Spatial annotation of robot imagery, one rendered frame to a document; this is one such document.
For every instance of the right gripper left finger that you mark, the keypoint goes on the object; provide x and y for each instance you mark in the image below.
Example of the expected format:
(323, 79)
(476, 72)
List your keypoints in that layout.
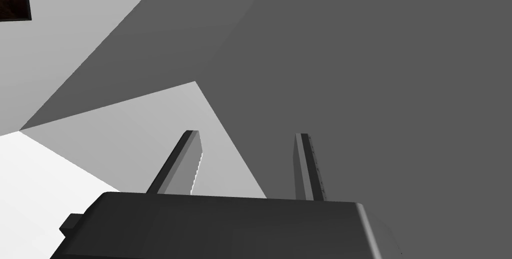
(180, 169)

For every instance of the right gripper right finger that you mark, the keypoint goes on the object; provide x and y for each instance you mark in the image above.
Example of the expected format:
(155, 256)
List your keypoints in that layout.
(307, 171)

